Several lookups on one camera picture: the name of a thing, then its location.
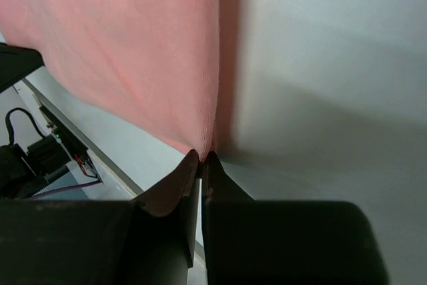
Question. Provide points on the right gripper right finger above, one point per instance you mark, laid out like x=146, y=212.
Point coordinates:
x=248, y=241

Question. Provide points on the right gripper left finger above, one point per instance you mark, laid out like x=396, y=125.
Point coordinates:
x=147, y=240

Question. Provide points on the pink t shirt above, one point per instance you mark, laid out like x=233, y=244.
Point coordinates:
x=153, y=63

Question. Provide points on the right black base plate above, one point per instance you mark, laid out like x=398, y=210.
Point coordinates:
x=27, y=173

